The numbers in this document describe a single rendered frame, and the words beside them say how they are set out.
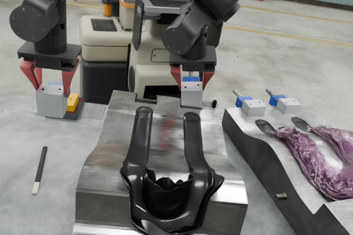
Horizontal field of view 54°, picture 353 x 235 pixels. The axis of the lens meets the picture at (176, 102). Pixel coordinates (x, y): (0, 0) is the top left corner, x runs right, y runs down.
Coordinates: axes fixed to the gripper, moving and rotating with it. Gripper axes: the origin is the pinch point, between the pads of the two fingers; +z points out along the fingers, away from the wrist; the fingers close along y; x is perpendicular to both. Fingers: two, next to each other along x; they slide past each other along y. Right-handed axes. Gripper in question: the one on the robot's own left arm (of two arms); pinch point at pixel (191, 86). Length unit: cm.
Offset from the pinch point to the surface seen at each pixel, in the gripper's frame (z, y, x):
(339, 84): 147, 146, 201
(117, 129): 1.0, -15.6, -13.8
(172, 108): 3.4, -4.6, -3.9
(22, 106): 8.0, -43.0, 1.9
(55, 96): -7.8, -26.6, -13.7
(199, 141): 3.6, 1.4, -14.5
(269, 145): 4.3, 16.1, -14.9
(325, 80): 146, 135, 205
